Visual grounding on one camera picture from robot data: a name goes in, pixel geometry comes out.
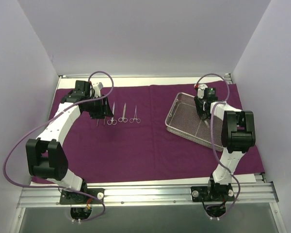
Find silver surgical scissors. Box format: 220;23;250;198
107;103;117;125

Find metal mesh instrument tray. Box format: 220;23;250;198
165;92;223;151

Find silver surgical forceps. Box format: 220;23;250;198
129;106;141;124

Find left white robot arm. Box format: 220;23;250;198
26;91;113;203

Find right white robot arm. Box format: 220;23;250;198
194;97;256;200

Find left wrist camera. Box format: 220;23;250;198
72;80;103;99

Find back aluminium rail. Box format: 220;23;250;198
58;73;231;79

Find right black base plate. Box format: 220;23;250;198
191;185;235;202

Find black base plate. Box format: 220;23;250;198
191;185;235;202
59;188;105;205

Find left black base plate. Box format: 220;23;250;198
59;188;105;205

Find front aluminium rail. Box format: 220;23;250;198
17;183;278;208

